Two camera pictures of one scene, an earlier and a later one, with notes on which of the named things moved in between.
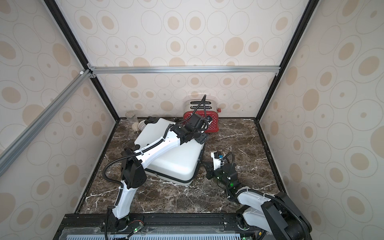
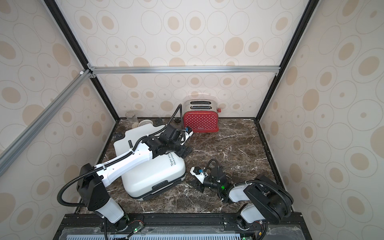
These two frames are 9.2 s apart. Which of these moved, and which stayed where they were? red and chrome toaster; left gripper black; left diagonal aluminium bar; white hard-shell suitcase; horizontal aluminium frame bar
Moved: white hard-shell suitcase; left gripper black
Stayed: horizontal aluminium frame bar; red and chrome toaster; left diagonal aluminium bar
